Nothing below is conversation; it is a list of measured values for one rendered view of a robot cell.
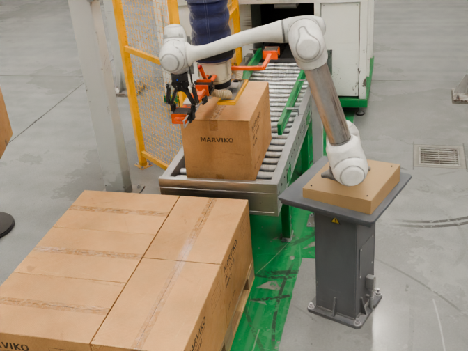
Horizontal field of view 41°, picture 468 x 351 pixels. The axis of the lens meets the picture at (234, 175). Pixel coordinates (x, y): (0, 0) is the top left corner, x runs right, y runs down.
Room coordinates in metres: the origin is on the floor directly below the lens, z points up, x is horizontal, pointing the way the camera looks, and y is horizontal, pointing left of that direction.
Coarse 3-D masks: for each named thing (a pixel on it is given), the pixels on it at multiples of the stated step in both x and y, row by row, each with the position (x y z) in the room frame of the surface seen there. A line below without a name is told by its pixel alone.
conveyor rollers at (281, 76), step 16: (272, 64) 5.28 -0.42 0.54; (288, 64) 5.24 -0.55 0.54; (256, 80) 4.88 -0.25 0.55; (272, 80) 4.91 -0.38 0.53; (288, 80) 4.87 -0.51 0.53; (272, 96) 4.55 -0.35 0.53; (288, 96) 4.51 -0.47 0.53; (272, 112) 4.20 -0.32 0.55; (272, 128) 3.92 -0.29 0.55; (288, 128) 3.90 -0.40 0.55; (272, 144) 3.72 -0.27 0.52; (272, 160) 3.46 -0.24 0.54; (176, 176) 3.36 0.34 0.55
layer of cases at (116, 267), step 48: (96, 192) 3.25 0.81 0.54; (48, 240) 2.78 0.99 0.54; (96, 240) 2.74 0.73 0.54; (144, 240) 2.70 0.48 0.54; (192, 240) 2.66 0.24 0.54; (240, 240) 2.80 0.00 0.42; (0, 288) 2.40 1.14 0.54; (48, 288) 2.37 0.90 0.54; (96, 288) 2.34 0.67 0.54; (144, 288) 2.31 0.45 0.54; (192, 288) 2.28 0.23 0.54; (240, 288) 2.72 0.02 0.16; (0, 336) 2.10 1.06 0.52; (48, 336) 2.04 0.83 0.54; (96, 336) 2.02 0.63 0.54; (144, 336) 1.99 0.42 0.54; (192, 336) 2.00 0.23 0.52
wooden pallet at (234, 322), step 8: (248, 272) 2.89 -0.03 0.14; (248, 280) 2.88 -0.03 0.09; (248, 288) 2.88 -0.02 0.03; (240, 296) 2.70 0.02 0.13; (248, 296) 2.85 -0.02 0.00; (240, 304) 2.76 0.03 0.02; (240, 312) 2.70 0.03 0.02; (232, 320) 2.64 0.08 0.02; (232, 328) 2.58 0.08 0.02; (224, 336) 2.39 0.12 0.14; (232, 336) 2.50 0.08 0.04; (224, 344) 2.37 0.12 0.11
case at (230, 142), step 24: (240, 96) 3.54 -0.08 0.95; (264, 96) 3.60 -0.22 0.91; (192, 120) 3.26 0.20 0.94; (216, 120) 3.22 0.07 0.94; (240, 120) 3.19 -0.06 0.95; (264, 120) 3.56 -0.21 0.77; (192, 144) 3.26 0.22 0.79; (216, 144) 3.23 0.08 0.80; (240, 144) 3.19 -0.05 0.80; (264, 144) 3.52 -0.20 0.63; (192, 168) 3.27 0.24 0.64; (216, 168) 3.23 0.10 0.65; (240, 168) 3.19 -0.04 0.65
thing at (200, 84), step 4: (196, 80) 3.11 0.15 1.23; (200, 80) 3.10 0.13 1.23; (204, 80) 3.09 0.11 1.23; (208, 80) 3.09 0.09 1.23; (196, 84) 3.07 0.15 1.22; (200, 84) 3.06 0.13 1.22; (204, 84) 3.06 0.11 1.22; (208, 84) 3.05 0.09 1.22; (212, 84) 3.07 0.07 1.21; (196, 88) 3.03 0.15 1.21; (200, 88) 3.02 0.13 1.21; (204, 88) 3.02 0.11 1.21; (208, 88) 3.02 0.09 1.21; (212, 88) 3.06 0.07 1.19; (208, 92) 3.01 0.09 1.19
